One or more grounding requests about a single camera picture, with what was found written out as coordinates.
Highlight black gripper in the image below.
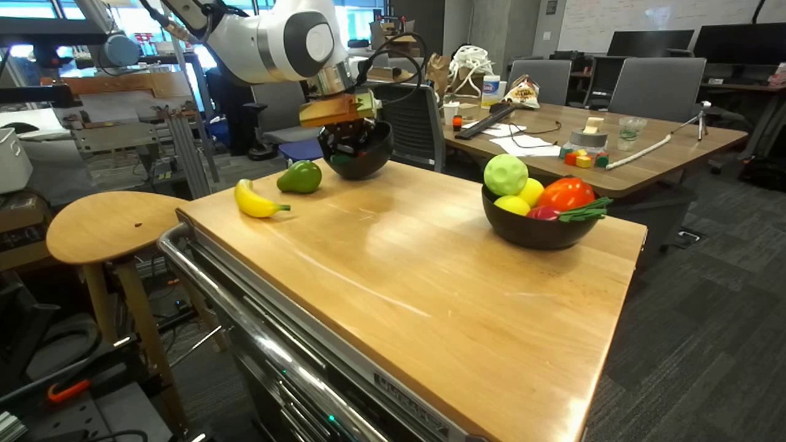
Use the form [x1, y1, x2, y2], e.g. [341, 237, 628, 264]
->
[322, 116, 387, 164]

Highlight silver tool cart cabinet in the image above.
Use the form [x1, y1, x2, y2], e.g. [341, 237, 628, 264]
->
[158, 221, 493, 442]

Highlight long wooden conference table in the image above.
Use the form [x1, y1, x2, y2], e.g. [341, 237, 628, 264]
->
[384, 92, 751, 248]

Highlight grey aluminium frame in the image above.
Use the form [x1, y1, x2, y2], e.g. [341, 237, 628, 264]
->
[70, 101, 219, 200]

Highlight round wooden stool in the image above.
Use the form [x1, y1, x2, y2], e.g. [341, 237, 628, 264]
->
[43, 190, 193, 433]

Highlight grey robot arm joint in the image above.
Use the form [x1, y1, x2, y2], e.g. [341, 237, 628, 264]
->
[70, 0, 142, 70]

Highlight cardboard box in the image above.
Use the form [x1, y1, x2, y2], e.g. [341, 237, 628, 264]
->
[384, 32, 422, 60]

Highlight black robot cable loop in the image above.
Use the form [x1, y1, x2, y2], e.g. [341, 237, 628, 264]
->
[349, 32, 430, 114]

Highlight white paper sheets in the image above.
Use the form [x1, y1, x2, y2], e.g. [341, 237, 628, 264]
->
[488, 120, 562, 159]

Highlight black mesh office chair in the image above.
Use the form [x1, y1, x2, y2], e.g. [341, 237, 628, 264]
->
[370, 80, 449, 174]

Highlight coloured toy blocks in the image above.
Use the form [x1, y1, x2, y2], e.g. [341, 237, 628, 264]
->
[559, 147, 610, 173]

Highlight yellow toy lemon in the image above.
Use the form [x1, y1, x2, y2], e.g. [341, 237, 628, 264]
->
[492, 194, 536, 220]
[516, 178, 547, 210]

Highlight white box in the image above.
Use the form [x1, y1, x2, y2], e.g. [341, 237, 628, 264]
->
[0, 126, 34, 196]

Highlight small red toy fruit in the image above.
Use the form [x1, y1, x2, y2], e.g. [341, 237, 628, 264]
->
[525, 201, 562, 226]

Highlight black perforated breadboard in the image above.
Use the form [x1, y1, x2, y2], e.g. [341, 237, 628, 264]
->
[0, 360, 179, 442]

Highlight yellow toy banana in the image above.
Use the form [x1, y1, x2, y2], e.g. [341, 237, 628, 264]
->
[234, 178, 295, 221]

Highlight clear water bottle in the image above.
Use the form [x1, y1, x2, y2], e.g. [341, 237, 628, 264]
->
[478, 72, 504, 110]

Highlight white net bag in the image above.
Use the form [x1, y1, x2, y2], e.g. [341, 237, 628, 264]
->
[447, 44, 497, 97]

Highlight long black bar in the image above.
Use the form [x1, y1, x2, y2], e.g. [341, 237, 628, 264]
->
[452, 99, 524, 142]

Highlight clear plastic cup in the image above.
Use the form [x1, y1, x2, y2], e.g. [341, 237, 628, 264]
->
[616, 116, 648, 150]

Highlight black computer monitor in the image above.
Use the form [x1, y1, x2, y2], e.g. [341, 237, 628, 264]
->
[607, 27, 698, 60]
[692, 22, 786, 70]

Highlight green toy avocado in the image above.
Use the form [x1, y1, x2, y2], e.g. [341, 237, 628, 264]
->
[274, 159, 323, 196]

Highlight grey office chair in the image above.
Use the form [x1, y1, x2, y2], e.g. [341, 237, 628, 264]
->
[247, 82, 327, 162]
[506, 56, 574, 108]
[607, 54, 709, 126]

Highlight thin white stick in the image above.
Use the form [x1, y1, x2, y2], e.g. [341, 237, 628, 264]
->
[605, 134, 699, 173]

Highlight beige soft toy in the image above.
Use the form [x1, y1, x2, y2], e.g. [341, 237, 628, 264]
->
[502, 76, 543, 110]

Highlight chrome cart handle bar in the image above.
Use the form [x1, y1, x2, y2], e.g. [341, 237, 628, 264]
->
[158, 225, 390, 442]

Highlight red toy bell pepper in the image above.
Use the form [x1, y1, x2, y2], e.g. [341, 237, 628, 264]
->
[536, 174, 597, 216]

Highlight black bowl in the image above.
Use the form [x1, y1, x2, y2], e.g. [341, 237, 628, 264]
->
[478, 183, 605, 253]
[317, 120, 395, 185]

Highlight orange clamp handle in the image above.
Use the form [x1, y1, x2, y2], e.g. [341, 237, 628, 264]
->
[43, 376, 93, 409]

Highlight orange wrist camera block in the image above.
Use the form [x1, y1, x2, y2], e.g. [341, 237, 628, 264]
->
[298, 89, 381, 131]

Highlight thin silver metal rod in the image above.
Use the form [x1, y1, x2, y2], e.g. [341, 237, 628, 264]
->
[166, 325, 226, 369]

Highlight small silver tripod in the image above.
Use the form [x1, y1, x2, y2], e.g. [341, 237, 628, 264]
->
[692, 99, 714, 142]

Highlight light green toy cabbage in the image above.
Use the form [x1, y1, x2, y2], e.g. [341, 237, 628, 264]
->
[481, 153, 531, 200]

